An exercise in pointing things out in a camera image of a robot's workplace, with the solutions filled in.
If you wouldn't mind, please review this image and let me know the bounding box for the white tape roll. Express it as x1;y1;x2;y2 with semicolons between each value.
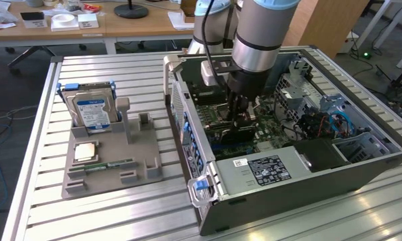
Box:
54;14;75;24

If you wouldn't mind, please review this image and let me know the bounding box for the brown cardboard box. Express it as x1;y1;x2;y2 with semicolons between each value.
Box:
180;0;198;18

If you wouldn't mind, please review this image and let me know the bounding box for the Nvidia graphics card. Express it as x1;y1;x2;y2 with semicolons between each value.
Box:
218;117;257;144

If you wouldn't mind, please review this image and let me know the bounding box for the grey plastic parts rack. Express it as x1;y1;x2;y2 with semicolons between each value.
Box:
61;97;165;200

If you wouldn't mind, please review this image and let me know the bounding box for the wooden office desk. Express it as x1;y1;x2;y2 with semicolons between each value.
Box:
0;0;107;48
106;0;292;55

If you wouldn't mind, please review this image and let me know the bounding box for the white paper stack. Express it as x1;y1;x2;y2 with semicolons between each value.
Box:
168;11;196;30

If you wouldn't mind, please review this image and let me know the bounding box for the red disk wire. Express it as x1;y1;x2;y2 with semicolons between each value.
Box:
321;115;343;138

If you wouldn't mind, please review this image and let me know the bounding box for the flat white box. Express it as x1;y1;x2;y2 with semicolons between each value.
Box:
50;19;82;33

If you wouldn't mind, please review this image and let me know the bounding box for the black office chair base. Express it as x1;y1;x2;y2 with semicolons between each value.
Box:
6;44;89;74

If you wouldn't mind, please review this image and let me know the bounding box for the silver CPU chip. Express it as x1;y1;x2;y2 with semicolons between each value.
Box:
74;143;99;162

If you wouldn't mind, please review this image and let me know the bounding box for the open grey PC case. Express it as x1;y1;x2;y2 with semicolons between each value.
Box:
164;49;402;236

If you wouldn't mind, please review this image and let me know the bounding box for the white table frame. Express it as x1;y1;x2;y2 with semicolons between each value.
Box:
353;0;402;68

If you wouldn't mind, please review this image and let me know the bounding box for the green RAM stick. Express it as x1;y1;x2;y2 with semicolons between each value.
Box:
206;123;230;134
83;158;135;172

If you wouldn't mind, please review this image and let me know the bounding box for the white electrical box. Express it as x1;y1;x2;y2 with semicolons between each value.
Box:
343;30;360;55

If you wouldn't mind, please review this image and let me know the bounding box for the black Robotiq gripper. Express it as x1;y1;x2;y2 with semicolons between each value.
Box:
226;71;269;128

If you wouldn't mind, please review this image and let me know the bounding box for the metal disk bay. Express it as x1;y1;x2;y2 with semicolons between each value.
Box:
332;131;392;164
274;59;325;118

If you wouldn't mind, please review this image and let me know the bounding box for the blue disk wire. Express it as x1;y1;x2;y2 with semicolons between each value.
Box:
329;109;357;139

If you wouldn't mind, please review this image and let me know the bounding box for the wooden cabinet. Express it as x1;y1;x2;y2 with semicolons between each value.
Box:
281;0;371;59

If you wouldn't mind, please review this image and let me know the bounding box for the hard disk in blue carrier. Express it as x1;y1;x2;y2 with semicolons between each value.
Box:
57;79;118;134

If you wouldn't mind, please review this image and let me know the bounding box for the small white box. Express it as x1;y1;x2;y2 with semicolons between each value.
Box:
78;13;101;30

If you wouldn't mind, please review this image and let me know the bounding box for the black and white box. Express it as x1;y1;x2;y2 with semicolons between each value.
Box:
21;12;50;29

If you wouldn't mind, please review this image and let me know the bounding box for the grey power supply unit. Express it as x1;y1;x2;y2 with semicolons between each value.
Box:
216;146;313;197

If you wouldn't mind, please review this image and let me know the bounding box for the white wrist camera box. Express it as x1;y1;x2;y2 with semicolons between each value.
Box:
200;61;220;86

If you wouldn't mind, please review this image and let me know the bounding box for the CPU socket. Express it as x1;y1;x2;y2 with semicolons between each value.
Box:
213;102;232;122

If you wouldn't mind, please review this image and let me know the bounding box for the black round lamp base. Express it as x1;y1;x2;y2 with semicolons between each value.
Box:
114;0;150;19

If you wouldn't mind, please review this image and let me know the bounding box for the black camera cable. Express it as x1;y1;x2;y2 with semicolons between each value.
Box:
202;0;226;85

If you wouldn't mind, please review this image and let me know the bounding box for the blue case latch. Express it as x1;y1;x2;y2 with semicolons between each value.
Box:
193;179;206;194

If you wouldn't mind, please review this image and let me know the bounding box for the clear plastic bag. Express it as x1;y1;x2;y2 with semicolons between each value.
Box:
0;1;21;24

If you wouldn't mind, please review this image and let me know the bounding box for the grey floor cable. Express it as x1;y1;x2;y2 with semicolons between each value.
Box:
0;105;39;121

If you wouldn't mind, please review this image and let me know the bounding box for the silver chipset heatsink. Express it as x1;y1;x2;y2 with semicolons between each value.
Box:
257;141;277;152

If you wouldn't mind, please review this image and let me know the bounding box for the green motherboard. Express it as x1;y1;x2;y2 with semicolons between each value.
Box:
188;84;295;161

